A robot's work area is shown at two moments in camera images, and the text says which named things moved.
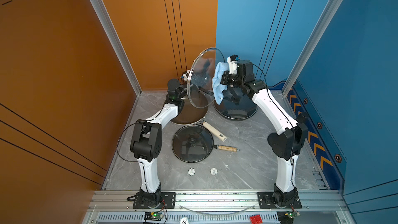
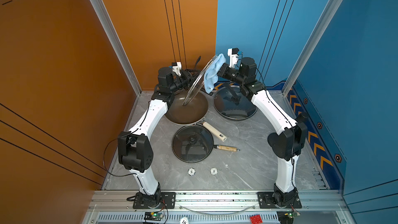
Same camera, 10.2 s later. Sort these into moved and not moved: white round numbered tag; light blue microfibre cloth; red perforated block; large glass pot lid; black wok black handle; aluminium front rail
Moved: large glass pot lid; light blue microfibre cloth
Not moved: red perforated block; black wok black handle; white round numbered tag; aluminium front rail
